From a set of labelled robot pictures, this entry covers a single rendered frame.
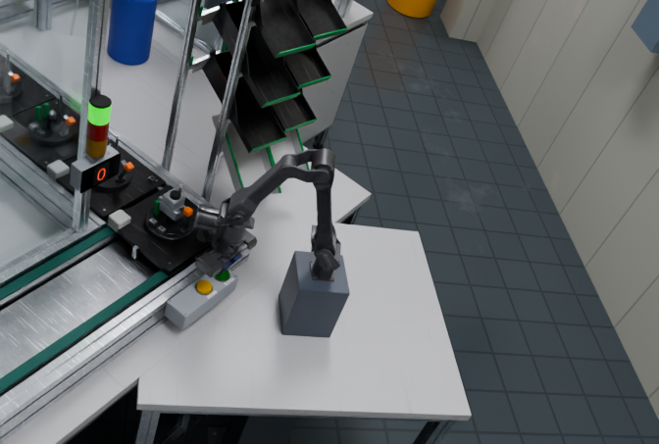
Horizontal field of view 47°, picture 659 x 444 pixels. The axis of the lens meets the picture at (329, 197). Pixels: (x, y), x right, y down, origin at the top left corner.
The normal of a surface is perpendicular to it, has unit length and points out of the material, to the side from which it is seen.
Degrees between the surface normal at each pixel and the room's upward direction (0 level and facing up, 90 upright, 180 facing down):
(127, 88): 0
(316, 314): 90
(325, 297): 90
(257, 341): 0
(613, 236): 90
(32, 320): 0
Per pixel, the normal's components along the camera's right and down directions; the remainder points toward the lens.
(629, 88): -0.95, -0.11
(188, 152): 0.27, -0.71
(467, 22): 0.13, 0.69
